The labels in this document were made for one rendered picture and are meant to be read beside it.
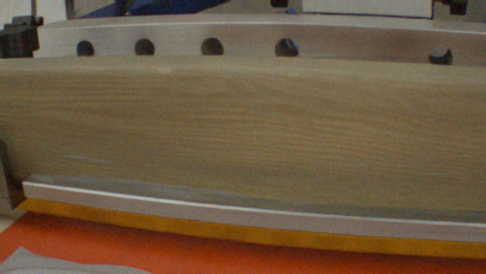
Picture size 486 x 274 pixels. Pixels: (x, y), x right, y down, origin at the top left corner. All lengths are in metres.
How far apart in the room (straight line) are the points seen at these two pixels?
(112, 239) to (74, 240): 0.02
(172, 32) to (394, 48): 0.20
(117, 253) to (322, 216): 0.12
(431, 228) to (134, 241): 0.17
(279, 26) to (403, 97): 0.25
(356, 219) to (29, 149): 0.19
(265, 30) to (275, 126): 0.24
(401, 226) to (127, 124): 0.14
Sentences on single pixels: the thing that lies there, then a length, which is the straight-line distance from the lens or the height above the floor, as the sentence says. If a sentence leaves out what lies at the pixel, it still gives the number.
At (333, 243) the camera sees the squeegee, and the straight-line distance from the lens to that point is 0.29.
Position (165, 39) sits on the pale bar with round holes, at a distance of 0.52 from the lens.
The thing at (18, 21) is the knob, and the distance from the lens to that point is 0.64.
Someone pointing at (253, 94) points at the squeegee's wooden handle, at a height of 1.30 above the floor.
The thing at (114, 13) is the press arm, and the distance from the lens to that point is 0.99.
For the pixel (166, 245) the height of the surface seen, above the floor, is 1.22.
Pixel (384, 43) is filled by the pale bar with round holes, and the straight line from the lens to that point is 0.48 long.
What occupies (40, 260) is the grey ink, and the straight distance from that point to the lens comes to 0.32.
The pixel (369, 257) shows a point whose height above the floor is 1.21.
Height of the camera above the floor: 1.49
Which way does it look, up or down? 52 degrees down
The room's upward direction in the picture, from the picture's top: 17 degrees counter-clockwise
